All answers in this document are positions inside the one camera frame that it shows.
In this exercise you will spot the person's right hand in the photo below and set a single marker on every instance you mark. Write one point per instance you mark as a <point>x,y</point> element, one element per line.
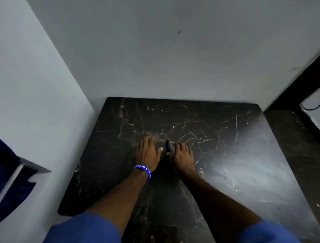
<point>183,161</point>

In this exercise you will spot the person's left forearm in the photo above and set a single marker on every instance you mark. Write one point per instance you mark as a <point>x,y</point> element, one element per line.
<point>120,200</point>

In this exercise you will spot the small black object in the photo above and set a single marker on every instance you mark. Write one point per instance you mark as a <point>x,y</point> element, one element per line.
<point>168,146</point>

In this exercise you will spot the blue and white chair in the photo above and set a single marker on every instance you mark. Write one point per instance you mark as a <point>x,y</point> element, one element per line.
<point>15,180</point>

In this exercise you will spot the person's right thumb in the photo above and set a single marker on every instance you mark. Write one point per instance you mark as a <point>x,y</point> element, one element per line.
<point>171,155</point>

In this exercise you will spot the person's right forearm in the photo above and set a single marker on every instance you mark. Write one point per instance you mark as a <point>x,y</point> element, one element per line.
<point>220,200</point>

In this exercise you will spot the blue printed wristband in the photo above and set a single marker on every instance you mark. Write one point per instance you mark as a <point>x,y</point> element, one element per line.
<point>144,170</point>

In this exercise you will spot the person's left hand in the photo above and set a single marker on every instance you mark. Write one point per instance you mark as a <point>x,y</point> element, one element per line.
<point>147,157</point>

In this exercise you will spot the person's left thumb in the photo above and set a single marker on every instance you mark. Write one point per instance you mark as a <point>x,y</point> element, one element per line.
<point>160,152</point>

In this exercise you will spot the blue shirt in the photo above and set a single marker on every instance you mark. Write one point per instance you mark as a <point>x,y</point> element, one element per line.
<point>80,230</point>

